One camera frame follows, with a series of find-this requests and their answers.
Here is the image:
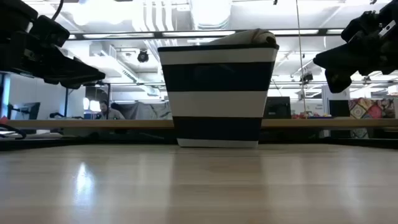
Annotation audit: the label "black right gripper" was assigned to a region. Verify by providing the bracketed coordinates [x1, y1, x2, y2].
[313, 32, 398, 94]

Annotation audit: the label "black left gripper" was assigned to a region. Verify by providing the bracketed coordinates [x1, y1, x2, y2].
[0, 33, 106, 90]

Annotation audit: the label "khaki shorts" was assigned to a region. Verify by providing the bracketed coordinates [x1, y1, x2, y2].
[206, 28, 277, 47]

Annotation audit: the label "navy white striped fabric bin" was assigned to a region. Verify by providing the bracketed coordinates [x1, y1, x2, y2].
[157, 43, 280, 149]

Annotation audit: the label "white pillar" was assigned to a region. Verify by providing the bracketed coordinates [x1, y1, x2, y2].
[322, 84, 351, 138]

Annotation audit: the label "black square screen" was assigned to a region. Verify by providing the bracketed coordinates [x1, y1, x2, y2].
[328, 99, 351, 118]

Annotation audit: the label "beige wooden desk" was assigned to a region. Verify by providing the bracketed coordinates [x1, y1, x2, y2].
[6, 119, 398, 129]

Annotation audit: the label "colourful patchwork quilt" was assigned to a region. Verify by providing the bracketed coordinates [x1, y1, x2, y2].
[348, 98, 396, 139]

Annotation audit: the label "black computer monitor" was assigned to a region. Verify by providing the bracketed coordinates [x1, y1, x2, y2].
[7, 101, 41, 121]

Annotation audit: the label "colourful toy pile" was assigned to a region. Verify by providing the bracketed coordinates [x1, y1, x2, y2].
[291, 111, 334, 120]

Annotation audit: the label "black equipment box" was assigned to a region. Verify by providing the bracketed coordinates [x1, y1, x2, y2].
[263, 96, 292, 119]

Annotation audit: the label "grey tarp cover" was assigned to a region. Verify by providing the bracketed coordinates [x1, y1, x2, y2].
[111, 101, 173, 121]

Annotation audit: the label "black tall stand frame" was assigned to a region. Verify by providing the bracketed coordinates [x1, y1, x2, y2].
[63, 82, 112, 119]

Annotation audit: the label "thin hanging cord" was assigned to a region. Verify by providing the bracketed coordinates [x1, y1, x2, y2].
[295, 0, 308, 118]

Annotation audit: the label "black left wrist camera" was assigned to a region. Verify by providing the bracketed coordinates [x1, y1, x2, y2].
[29, 14, 71, 48]

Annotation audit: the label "black aluminium table frame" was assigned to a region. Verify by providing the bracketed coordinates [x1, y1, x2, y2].
[0, 136, 398, 152]

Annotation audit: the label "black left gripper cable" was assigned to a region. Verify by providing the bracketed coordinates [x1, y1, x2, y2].
[51, 0, 65, 21]

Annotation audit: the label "black looped cable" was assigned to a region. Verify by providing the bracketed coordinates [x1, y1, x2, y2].
[0, 123, 27, 140]

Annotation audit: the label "black light rail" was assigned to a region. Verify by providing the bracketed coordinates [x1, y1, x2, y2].
[68, 29, 345, 40]

